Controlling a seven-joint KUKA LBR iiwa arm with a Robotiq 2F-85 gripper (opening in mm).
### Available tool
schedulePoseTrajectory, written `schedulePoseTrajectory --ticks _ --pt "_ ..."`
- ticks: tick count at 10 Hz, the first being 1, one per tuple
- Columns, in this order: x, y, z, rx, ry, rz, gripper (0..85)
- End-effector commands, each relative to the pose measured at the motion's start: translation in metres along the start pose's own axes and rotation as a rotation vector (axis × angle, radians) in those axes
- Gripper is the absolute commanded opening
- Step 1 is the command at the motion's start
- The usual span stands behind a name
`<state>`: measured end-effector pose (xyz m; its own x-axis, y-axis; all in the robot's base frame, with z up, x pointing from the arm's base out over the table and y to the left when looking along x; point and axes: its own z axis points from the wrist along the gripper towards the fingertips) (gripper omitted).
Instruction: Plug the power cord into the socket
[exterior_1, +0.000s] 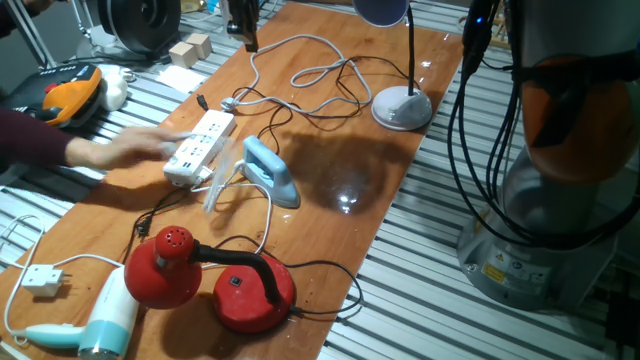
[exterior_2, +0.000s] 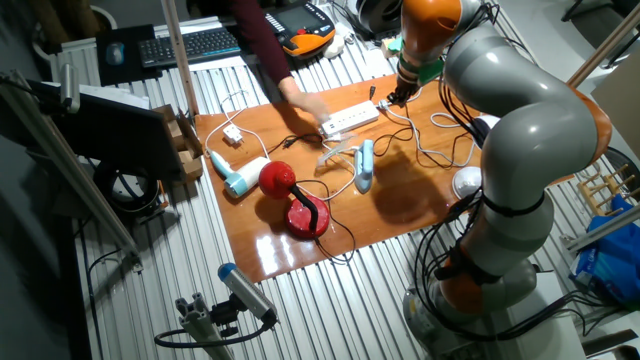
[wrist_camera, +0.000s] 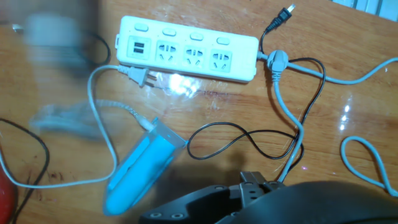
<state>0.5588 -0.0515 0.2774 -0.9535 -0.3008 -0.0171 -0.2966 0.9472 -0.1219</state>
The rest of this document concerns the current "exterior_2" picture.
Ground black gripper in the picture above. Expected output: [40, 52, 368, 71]
[387, 78, 421, 108]

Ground braided iron cord round plug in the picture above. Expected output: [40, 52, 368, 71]
[314, 130, 360, 169]

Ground forearm in dark red sleeve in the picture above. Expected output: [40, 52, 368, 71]
[227, 0, 304, 99]

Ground white power strip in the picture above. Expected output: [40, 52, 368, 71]
[319, 99, 381, 139]

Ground white square plug adapter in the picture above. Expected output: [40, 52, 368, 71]
[222, 123, 245, 146]

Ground person's bare hand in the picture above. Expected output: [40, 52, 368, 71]
[287, 89, 332, 124]

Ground white rounded gadget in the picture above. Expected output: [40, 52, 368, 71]
[322, 34, 346, 60]

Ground black filament spool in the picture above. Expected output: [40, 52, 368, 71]
[355, 0, 404, 35]

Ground white desk lamp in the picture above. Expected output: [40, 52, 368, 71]
[451, 113, 501, 201]

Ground glossy wooden board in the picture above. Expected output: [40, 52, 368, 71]
[193, 73, 576, 285]

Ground orange black teach pendant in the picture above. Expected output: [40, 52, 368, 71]
[263, 0, 337, 58]

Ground red desk lamp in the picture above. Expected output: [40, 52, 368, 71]
[257, 159, 331, 240]

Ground white and blue hair dryer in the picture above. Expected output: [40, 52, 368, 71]
[208, 149, 272, 200]

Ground black keyboard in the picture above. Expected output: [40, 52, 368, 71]
[137, 27, 242, 69]

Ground wooden dish rack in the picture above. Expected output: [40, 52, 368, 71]
[577, 163, 640, 217]

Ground brown cardboard boxes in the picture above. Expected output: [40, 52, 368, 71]
[152, 103, 205, 185]

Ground brown board panel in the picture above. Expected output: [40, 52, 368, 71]
[592, 59, 640, 161]

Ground short aluminium bar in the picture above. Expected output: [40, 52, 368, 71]
[559, 203, 640, 253]

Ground blue plastic bag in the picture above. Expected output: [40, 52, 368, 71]
[569, 194, 640, 306]

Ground black monitor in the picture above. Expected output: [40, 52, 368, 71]
[27, 79, 186, 184]

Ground black mouse pad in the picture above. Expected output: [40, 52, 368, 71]
[95, 24, 164, 87]

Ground grey computer mouse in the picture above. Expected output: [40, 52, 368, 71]
[105, 41, 126, 67]

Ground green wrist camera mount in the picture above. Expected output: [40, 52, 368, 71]
[387, 35, 445, 86]

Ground thick white power strip cord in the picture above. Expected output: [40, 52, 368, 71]
[377, 85, 476, 169]

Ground white hair dryer cord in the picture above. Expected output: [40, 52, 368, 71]
[203, 89, 359, 202]

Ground thin black red-lamp cord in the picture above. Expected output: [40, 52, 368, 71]
[267, 130, 357, 265]

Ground beige diagonal post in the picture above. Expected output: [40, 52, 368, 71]
[563, 2, 640, 92]

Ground slim aluminium upright post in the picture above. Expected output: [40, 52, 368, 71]
[159, 0, 200, 119]

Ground silver depth camera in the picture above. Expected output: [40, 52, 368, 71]
[217, 262, 279, 324]

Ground black camera clamp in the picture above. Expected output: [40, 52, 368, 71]
[209, 298, 242, 339]

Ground aluminium profile camera stand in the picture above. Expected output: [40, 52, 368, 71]
[174, 292, 236, 360]

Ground black camera cable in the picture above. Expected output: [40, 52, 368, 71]
[153, 319, 277, 350]

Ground grey diagonal frame bar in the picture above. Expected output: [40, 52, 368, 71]
[0, 69, 144, 274]

